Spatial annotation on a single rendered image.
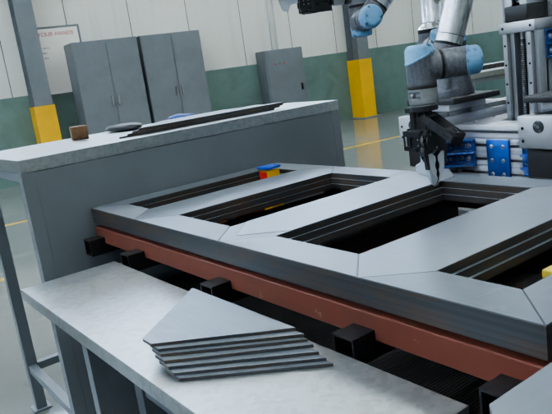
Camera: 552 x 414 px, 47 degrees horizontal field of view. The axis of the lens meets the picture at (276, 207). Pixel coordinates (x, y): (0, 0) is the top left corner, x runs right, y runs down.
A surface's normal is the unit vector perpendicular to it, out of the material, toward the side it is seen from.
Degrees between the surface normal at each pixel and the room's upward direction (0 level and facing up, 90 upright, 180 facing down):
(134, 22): 90
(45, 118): 90
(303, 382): 0
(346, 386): 0
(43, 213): 90
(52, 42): 90
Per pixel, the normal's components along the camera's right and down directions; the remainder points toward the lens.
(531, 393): -0.14, -0.97
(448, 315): -0.79, 0.24
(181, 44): 0.51, 0.11
